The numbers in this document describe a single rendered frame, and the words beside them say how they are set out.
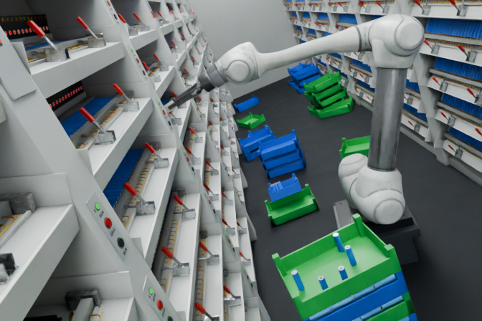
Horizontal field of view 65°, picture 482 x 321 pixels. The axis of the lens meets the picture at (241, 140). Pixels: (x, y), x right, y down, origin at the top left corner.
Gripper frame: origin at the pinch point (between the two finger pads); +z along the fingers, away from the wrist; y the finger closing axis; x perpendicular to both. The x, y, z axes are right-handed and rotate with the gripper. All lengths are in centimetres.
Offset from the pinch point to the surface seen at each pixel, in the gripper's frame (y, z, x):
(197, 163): -1.1, 4.4, -26.1
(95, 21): -27.4, -4.6, 37.2
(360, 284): -69, -30, -57
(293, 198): 68, -13, -103
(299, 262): -51, -17, -56
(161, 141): -27.7, 2.3, -4.1
